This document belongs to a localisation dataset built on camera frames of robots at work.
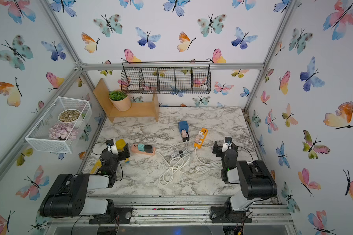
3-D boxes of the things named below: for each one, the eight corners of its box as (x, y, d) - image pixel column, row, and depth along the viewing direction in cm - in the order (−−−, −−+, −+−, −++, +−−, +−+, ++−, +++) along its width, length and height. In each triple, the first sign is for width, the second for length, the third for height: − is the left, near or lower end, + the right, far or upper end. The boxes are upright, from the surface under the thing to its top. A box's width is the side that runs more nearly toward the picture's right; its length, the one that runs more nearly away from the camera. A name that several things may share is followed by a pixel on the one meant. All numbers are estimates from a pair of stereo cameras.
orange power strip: (193, 146, 101) (193, 141, 96) (200, 131, 109) (201, 125, 104) (200, 149, 100) (201, 144, 95) (207, 133, 108) (208, 128, 103)
